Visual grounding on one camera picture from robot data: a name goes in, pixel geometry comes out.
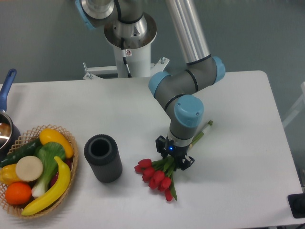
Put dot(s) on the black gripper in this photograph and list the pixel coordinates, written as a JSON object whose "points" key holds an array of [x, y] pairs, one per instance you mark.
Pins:
{"points": [[166, 147]]}

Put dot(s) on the red tulip bouquet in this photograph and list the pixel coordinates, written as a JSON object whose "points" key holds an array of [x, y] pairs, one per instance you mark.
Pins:
{"points": [[159, 174]]}

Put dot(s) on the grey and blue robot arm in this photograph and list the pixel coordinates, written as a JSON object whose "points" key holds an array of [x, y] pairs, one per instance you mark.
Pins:
{"points": [[174, 93]]}

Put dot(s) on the dark grey ribbed vase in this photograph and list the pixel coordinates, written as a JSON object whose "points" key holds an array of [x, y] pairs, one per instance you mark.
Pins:
{"points": [[102, 154]]}

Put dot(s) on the red fruit in basket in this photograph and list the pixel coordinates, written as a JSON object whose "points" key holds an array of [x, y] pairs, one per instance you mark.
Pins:
{"points": [[55, 177]]}

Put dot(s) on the yellow banana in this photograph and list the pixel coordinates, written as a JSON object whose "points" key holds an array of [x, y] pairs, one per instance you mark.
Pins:
{"points": [[54, 193]]}

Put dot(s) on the green bok choy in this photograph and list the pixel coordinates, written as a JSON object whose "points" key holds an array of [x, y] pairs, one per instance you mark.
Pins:
{"points": [[46, 154]]}

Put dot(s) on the yellow squash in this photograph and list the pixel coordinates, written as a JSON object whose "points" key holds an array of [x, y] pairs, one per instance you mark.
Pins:
{"points": [[51, 135]]}

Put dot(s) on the black device at edge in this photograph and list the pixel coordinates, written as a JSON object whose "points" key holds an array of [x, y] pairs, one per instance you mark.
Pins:
{"points": [[297, 205]]}

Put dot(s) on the green cucumber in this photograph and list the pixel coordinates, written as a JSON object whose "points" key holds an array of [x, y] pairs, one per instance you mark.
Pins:
{"points": [[27, 149]]}

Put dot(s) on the beige round disc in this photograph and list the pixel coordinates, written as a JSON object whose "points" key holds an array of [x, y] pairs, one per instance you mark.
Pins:
{"points": [[29, 168]]}

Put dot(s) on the orange fruit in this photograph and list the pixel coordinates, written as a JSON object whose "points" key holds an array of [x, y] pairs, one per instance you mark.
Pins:
{"points": [[18, 193]]}

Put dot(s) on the yellow bell pepper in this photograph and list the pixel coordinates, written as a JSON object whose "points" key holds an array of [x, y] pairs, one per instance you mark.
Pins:
{"points": [[8, 175]]}

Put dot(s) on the woven wicker basket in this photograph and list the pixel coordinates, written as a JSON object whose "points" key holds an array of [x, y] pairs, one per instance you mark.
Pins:
{"points": [[24, 139]]}

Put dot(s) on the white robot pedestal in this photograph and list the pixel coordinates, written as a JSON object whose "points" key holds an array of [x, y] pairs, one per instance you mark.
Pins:
{"points": [[131, 43]]}

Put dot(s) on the white frame at right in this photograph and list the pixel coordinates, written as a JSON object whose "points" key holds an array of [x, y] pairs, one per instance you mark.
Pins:
{"points": [[295, 109]]}

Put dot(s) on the blue handled saucepan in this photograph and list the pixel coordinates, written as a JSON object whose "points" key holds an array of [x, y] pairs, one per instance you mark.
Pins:
{"points": [[9, 133]]}

